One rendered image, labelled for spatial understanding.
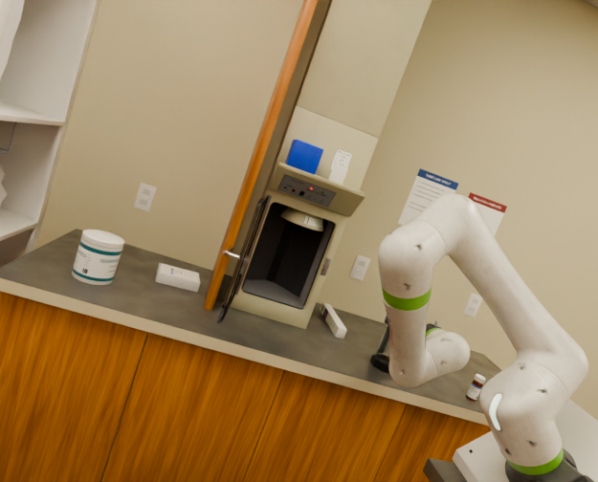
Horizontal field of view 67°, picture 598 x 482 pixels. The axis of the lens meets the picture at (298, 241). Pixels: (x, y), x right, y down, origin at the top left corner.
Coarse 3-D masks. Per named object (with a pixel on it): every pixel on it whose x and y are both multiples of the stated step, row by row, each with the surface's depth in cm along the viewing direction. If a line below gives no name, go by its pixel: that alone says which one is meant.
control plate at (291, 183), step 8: (288, 176) 152; (280, 184) 156; (288, 184) 155; (296, 184) 155; (304, 184) 154; (288, 192) 159; (296, 192) 158; (312, 192) 157; (320, 192) 156; (328, 192) 156; (312, 200) 160; (320, 200) 160; (328, 200) 159
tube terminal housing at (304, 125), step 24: (288, 120) 166; (312, 120) 158; (288, 144) 159; (312, 144) 160; (336, 144) 161; (360, 144) 162; (360, 168) 164; (264, 192) 166; (336, 216) 166; (336, 240) 168; (240, 288) 168; (312, 288) 174; (264, 312) 171; (288, 312) 172
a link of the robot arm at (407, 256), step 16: (416, 224) 99; (384, 240) 99; (400, 240) 95; (416, 240) 95; (432, 240) 96; (384, 256) 97; (400, 256) 94; (416, 256) 94; (432, 256) 96; (384, 272) 99; (400, 272) 95; (416, 272) 95; (432, 272) 99; (384, 288) 103; (400, 288) 99; (416, 288) 98; (400, 304) 102; (416, 304) 102
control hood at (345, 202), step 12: (276, 168) 152; (288, 168) 149; (276, 180) 155; (312, 180) 152; (324, 180) 152; (336, 192) 155; (348, 192) 154; (360, 192) 154; (336, 204) 160; (348, 204) 159
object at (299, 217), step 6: (288, 210) 171; (294, 210) 169; (300, 210) 168; (282, 216) 171; (288, 216) 169; (294, 216) 168; (300, 216) 168; (306, 216) 168; (312, 216) 169; (294, 222) 167; (300, 222) 167; (306, 222) 167; (312, 222) 168; (318, 222) 170; (312, 228) 168; (318, 228) 170
